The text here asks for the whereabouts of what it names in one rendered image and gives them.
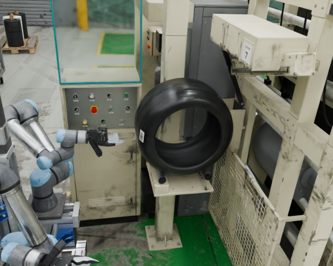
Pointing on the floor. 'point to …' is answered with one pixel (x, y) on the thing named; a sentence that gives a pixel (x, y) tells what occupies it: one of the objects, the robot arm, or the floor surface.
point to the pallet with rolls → (17, 34)
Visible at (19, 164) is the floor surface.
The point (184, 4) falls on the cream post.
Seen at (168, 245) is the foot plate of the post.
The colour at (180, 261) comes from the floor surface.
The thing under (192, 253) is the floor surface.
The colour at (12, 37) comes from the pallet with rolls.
